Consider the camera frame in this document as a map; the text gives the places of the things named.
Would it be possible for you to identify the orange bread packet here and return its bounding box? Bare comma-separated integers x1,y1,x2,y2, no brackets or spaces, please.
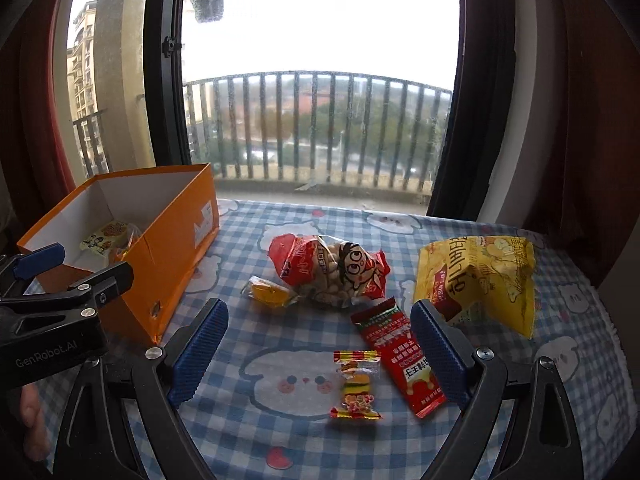
107,226,144,264

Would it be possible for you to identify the red peanut packet cartoon face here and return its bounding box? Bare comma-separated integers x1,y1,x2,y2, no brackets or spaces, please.
268,233,391,309

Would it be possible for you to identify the blue checked tablecloth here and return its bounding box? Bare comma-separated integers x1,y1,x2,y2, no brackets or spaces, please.
30,197,631,480

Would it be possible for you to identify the small orange jelly packet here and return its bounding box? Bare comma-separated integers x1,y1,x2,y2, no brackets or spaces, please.
242,276,297,309

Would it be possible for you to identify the black window frame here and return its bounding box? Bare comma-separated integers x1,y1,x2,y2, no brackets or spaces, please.
144,0,193,168

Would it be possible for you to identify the grey balcony railing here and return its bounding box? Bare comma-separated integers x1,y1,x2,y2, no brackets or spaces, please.
72,71,453,193

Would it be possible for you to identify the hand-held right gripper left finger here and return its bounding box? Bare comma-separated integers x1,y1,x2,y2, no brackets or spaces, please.
52,298,230,480

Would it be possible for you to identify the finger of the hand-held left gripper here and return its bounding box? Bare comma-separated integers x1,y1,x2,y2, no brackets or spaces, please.
0,260,135,313
0,242,67,286

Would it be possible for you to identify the burger gummy candy packet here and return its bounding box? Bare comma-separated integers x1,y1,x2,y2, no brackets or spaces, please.
329,350,384,422

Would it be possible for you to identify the yellow chip bag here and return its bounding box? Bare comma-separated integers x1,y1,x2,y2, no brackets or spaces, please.
415,235,537,340

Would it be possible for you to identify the person's left hand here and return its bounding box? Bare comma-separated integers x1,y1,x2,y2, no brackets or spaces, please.
19,384,52,463

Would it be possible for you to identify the orange cardboard box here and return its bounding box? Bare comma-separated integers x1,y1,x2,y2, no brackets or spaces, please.
17,162,221,347

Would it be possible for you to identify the light green snack packet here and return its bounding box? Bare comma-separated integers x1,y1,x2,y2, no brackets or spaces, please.
80,221,132,254

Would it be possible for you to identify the dark red curtain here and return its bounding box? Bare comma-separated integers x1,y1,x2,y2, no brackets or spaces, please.
0,0,76,196
515,0,640,276

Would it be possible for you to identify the red sachet packet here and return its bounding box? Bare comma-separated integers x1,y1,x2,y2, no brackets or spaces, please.
350,297,448,420

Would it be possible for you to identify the pale apartment building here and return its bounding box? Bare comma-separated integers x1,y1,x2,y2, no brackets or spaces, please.
67,0,101,126

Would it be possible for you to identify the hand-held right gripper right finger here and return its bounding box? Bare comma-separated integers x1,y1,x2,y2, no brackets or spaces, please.
410,299,586,480

